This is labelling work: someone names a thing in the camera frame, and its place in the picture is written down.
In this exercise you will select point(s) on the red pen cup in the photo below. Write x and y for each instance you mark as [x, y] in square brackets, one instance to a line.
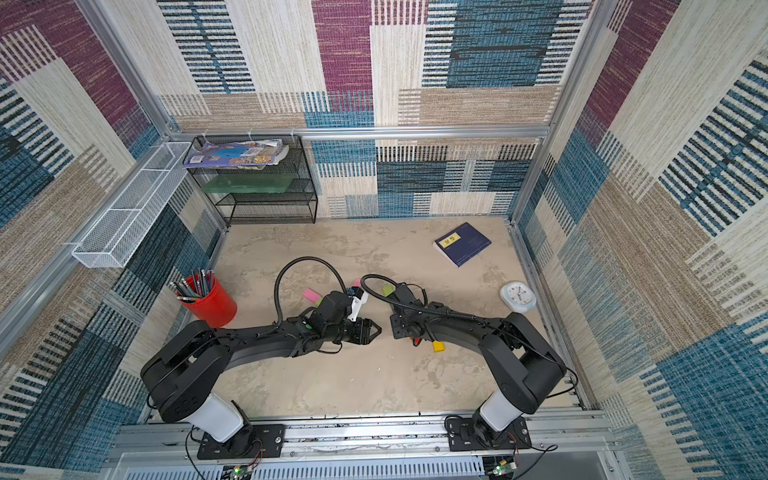
[213, 303]

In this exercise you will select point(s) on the black wire shelf rack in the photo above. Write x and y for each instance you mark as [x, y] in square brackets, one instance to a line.
[299, 204]

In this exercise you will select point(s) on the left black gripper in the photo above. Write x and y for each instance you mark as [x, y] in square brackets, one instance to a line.
[361, 332]

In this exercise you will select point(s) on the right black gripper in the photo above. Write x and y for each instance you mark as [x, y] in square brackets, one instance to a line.
[399, 327]

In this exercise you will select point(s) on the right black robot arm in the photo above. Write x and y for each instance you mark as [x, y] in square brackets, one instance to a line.
[524, 365]

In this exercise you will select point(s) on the white wire wall basket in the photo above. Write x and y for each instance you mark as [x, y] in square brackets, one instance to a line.
[114, 238]

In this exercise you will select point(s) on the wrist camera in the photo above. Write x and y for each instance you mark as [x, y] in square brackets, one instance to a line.
[343, 306]
[407, 295]

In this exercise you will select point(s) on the dark blue notebook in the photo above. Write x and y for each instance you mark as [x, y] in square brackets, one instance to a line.
[461, 244]

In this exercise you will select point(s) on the white round clock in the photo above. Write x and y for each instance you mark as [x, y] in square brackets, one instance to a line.
[518, 296]

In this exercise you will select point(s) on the colourful magazine on rack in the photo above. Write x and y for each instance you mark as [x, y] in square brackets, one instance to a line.
[254, 154]

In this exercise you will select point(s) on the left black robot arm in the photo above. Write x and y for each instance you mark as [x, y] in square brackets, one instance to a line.
[181, 376]

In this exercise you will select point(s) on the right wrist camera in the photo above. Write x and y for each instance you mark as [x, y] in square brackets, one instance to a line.
[407, 295]

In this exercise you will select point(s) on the green tray in rack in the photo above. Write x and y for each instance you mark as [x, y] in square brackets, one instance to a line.
[249, 184]

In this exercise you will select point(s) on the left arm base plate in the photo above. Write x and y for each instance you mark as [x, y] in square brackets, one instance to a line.
[255, 440]

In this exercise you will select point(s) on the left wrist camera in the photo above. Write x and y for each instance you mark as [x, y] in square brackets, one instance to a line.
[343, 306]

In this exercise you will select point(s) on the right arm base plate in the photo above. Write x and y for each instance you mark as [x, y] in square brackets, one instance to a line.
[474, 434]

